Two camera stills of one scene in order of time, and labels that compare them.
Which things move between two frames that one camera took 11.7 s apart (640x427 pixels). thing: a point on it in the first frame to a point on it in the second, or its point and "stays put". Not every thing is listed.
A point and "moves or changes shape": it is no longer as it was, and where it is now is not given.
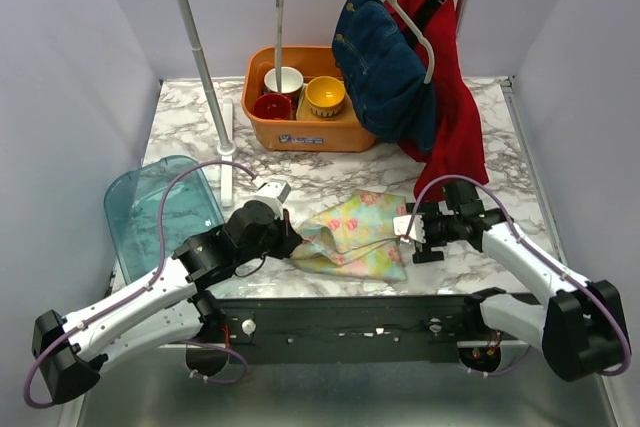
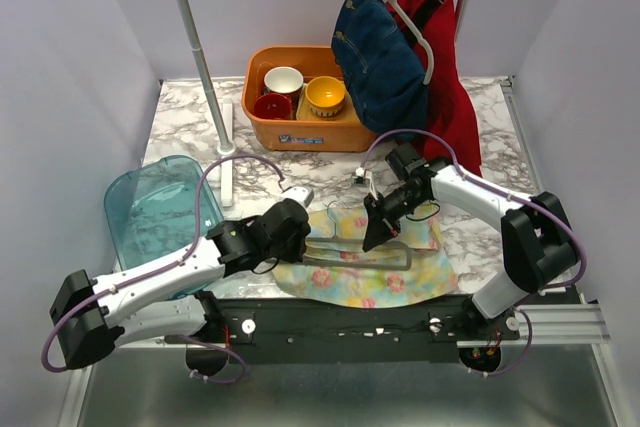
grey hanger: [403, 15] stays put
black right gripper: [423, 250] to [382, 226]
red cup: [272, 106] stays put
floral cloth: [355, 236] moves or changes shape
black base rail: [371, 329] stays put
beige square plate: [304, 112] stays put
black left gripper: [289, 238] to [296, 255]
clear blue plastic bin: [132, 211] stays put
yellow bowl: [325, 96] stays put
